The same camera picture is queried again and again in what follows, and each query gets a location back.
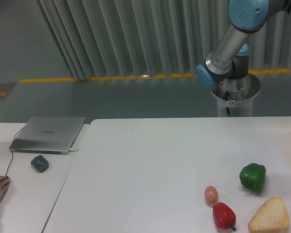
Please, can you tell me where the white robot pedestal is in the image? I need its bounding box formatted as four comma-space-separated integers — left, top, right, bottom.
211, 73, 260, 117

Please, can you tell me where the red bell pepper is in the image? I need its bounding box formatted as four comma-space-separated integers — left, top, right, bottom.
212, 202, 236, 231

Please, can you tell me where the bread slice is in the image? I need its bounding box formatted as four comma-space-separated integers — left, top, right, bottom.
247, 197, 290, 233

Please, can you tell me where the black pedestal cable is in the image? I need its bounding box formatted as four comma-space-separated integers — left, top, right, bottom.
224, 90, 231, 116

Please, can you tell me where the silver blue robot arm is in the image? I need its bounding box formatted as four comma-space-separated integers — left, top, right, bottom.
195, 0, 291, 88

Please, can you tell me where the black mouse cable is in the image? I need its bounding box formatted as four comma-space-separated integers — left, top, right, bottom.
3, 127, 27, 177

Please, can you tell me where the green bell pepper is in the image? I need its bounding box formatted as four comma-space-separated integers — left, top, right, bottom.
239, 163, 266, 193

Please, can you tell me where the brown egg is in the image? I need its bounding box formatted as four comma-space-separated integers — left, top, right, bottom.
204, 186, 218, 204

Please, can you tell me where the silver closed laptop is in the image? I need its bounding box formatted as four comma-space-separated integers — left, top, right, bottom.
9, 116, 85, 154

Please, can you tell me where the white pleated curtain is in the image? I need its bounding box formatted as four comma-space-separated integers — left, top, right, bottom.
35, 0, 291, 81

